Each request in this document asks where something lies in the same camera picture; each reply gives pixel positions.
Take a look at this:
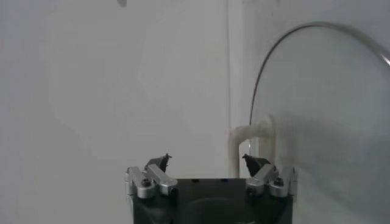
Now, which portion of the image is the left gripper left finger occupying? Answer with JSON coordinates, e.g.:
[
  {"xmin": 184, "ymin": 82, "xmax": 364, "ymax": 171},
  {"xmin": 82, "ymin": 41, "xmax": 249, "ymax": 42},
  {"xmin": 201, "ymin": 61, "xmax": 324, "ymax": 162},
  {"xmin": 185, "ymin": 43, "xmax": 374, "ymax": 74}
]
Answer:
[{"xmin": 124, "ymin": 153, "xmax": 179, "ymax": 200}]

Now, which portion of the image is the round glass pot lid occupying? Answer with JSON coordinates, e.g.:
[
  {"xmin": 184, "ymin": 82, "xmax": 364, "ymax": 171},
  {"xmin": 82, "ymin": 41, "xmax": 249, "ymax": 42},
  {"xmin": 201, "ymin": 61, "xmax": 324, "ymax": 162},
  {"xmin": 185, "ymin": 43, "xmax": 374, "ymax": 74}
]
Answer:
[{"xmin": 228, "ymin": 21, "xmax": 390, "ymax": 224}]

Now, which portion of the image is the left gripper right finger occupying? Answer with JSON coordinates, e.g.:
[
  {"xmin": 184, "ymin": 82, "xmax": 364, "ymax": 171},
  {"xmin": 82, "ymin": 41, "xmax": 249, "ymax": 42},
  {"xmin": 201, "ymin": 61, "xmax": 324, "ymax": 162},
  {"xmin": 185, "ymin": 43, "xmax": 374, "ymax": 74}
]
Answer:
[{"xmin": 242, "ymin": 153, "xmax": 298, "ymax": 198}]

